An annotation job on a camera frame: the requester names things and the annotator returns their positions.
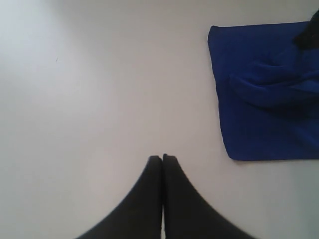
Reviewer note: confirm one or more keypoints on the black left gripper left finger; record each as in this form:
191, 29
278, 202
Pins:
139, 215

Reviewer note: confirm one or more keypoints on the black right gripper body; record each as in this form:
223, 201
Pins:
309, 37

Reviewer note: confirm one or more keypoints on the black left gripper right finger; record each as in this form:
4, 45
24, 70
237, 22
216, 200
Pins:
186, 214

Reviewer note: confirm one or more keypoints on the blue microfibre towel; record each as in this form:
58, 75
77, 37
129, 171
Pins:
268, 92

